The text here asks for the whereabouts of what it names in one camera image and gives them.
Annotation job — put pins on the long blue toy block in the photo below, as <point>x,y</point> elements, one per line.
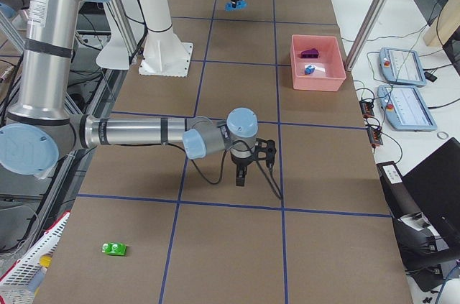
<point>233,6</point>

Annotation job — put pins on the purple sloped toy block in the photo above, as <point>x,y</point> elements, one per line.
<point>312,53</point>

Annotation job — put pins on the small blue toy block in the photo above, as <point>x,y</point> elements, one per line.
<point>309,69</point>

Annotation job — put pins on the green toy block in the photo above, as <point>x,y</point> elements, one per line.
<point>114,249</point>

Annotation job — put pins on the pink plastic box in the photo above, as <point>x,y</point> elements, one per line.
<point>329,74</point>

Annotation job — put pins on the lower small circuit board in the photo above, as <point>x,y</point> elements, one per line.
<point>375,136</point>

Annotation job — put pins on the small circuit board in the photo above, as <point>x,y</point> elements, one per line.
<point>375,136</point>
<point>367,108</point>

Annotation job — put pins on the upper small circuit board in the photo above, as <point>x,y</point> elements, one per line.
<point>367,108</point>

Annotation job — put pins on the lower teach pendant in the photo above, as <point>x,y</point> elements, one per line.
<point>404,108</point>

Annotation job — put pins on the teach pendant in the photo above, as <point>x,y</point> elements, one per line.
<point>404,108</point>
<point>402,67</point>

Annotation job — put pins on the upper teach pendant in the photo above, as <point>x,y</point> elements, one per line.
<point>402,67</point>

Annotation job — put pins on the black office chair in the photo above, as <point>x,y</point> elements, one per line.
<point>424,206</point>

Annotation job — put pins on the wooden board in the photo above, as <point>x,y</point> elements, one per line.
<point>443,27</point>

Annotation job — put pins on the white red plastic basket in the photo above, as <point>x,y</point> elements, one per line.
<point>21,282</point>

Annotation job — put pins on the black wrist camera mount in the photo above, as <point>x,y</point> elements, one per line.
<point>265,150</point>

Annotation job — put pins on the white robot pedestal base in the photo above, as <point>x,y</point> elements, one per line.
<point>164,54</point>

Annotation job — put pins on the aluminium frame post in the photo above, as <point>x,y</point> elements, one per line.
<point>364,32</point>

